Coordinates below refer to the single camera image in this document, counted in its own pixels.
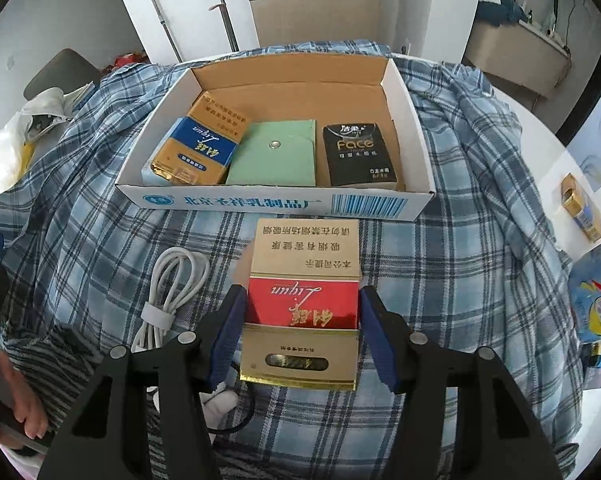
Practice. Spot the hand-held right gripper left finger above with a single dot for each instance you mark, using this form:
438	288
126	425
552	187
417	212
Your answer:
228	335

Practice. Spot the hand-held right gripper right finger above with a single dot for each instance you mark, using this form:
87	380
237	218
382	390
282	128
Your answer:
380	340

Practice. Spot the red and gold cigarette pack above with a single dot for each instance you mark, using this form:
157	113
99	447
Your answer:
300	305

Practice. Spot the green snap pouch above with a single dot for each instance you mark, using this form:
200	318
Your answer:
275	160

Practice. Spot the black tissue pack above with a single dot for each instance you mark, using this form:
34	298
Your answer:
360	155

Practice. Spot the blue and gold cigarette pack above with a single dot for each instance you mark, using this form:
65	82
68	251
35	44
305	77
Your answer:
200	145

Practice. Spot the cardboard box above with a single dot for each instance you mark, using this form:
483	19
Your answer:
290	90

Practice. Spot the person's left hand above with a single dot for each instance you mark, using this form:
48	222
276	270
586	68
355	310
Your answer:
23	390

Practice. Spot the white plastic bag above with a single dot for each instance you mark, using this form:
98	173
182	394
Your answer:
8	160

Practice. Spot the blue plaid cloth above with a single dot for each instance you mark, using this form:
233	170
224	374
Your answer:
455	210

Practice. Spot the grey chair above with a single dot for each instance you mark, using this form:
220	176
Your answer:
60	72

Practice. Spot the small blue yellow box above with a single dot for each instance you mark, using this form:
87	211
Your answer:
600	360

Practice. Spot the cola bottle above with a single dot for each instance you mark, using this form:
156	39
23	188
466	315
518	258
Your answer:
600	300

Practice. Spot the red cloth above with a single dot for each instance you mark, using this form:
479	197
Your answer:
130	59

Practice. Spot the grey mop pole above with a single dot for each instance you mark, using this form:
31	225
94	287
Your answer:
158	10

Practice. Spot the beige vanity cabinet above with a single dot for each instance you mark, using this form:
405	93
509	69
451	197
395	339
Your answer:
510	55

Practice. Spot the thin pole with hook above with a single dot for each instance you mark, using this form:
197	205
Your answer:
225	15

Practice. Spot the gold refrigerator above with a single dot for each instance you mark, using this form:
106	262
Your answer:
310	10

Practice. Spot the dark blue cloth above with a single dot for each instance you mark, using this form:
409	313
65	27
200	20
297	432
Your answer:
495	12

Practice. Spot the black door frame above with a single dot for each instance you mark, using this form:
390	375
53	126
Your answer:
585	90

